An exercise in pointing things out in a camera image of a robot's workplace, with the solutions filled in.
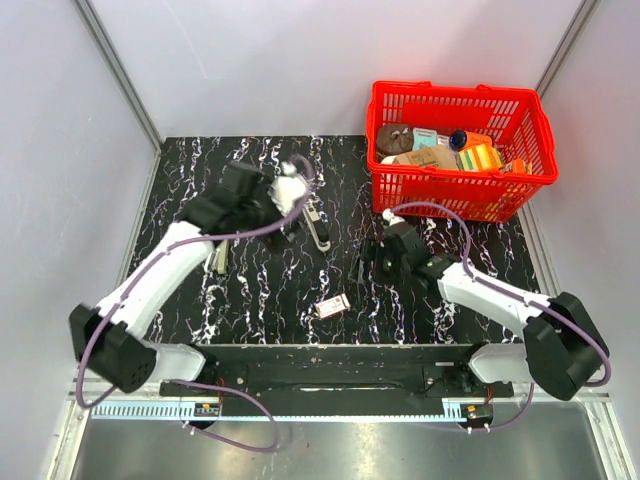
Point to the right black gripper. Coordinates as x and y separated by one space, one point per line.
375 253

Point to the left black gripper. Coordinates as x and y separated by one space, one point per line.
278 239

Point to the cream white stapler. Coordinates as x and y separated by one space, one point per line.
217 261

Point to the red white staple box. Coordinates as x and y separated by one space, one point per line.
332 306

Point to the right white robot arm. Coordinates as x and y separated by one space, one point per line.
559 347

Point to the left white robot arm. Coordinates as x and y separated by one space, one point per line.
108 339

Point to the brown cardboard package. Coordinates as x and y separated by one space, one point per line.
438 156

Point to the teal white small box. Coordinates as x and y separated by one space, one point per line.
424 138

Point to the orange bottle blue cap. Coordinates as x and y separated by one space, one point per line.
462 139

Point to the red plastic shopping basket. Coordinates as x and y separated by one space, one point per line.
512 117

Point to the small orange packet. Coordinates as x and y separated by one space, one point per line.
517 166

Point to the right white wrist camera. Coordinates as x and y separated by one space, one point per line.
394 224

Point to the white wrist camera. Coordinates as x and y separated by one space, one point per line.
287 189
394 224

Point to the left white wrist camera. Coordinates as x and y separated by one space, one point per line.
287 189

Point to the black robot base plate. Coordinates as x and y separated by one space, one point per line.
335 382

